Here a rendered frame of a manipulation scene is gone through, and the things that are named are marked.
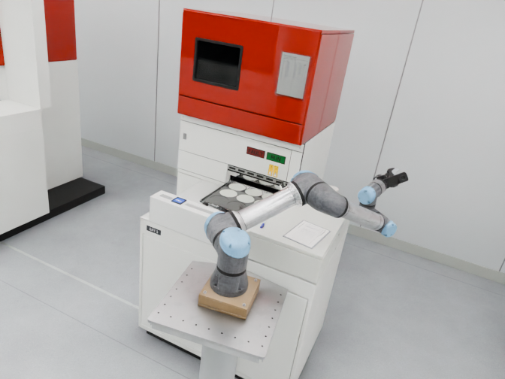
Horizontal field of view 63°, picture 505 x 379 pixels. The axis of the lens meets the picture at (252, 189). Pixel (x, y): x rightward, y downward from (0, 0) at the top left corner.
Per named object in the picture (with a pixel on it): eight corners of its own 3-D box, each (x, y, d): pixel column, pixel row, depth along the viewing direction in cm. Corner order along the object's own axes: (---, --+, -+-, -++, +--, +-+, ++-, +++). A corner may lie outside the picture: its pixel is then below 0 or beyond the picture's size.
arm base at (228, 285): (245, 300, 155) (249, 280, 151) (206, 293, 155) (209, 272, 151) (249, 276, 169) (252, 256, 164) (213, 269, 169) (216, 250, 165)
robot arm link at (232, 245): (222, 276, 150) (227, 246, 145) (210, 255, 161) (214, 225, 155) (252, 271, 156) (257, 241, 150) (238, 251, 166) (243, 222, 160)
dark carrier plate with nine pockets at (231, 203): (232, 181, 249) (232, 180, 249) (284, 198, 238) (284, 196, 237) (203, 201, 220) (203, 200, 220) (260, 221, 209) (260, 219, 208)
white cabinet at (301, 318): (194, 282, 298) (202, 180, 264) (320, 336, 265) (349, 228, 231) (135, 338, 244) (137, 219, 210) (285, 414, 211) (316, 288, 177)
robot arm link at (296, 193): (209, 238, 155) (329, 177, 167) (197, 217, 167) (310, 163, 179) (218, 259, 162) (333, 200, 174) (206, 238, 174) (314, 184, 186)
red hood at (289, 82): (233, 96, 312) (242, 12, 288) (335, 120, 285) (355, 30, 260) (176, 113, 249) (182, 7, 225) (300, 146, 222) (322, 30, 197)
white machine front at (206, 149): (179, 170, 273) (182, 111, 256) (293, 207, 245) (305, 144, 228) (176, 171, 270) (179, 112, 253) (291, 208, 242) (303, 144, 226)
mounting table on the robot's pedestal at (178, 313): (259, 385, 143) (264, 358, 138) (145, 346, 152) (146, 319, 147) (285, 305, 183) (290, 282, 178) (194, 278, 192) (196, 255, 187)
